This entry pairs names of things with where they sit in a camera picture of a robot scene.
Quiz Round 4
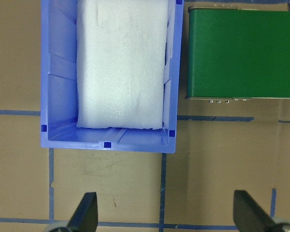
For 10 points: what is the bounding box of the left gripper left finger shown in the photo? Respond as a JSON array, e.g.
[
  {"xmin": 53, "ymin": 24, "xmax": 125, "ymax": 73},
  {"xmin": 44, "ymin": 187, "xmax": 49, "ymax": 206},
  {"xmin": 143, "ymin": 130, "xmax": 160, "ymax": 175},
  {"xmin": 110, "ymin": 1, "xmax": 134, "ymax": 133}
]
[{"xmin": 67, "ymin": 192, "xmax": 98, "ymax": 232}]

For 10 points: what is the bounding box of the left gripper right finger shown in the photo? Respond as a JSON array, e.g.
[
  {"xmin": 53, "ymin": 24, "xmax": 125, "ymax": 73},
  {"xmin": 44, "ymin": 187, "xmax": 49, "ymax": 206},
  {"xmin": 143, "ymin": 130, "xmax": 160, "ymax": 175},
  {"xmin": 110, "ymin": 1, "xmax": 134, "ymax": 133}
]
[{"xmin": 233, "ymin": 190, "xmax": 279, "ymax": 232}]

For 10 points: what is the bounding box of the blue source bin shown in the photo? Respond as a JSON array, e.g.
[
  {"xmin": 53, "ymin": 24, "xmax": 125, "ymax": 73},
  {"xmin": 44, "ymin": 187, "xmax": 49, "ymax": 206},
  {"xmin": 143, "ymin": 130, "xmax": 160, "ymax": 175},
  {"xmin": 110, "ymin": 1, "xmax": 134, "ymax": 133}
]
[{"xmin": 41, "ymin": 0, "xmax": 184, "ymax": 153}]

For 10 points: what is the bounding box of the green conveyor belt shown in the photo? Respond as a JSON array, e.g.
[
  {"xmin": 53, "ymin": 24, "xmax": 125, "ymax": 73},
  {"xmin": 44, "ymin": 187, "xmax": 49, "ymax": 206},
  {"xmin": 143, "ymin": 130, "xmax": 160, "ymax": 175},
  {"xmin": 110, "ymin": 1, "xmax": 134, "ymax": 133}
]
[{"xmin": 187, "ymin": 7, "xmax": 290, "ymax": 100}]

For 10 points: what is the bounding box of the white foam pad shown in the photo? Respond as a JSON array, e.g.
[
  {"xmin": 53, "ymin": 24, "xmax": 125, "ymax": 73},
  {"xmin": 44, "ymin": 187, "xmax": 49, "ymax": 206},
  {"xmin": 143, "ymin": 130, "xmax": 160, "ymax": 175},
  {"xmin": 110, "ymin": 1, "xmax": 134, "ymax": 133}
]
[{"xmin": 76, "ymin": 0, "xmax": 169, "ymax": 130}]

